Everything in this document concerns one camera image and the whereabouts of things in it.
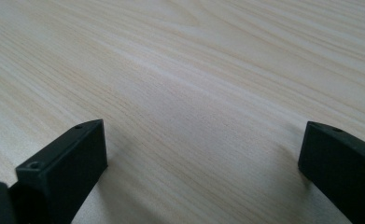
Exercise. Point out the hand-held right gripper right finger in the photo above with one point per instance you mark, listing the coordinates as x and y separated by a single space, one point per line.
342 161

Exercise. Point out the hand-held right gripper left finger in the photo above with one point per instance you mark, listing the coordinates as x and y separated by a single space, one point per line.
65 168

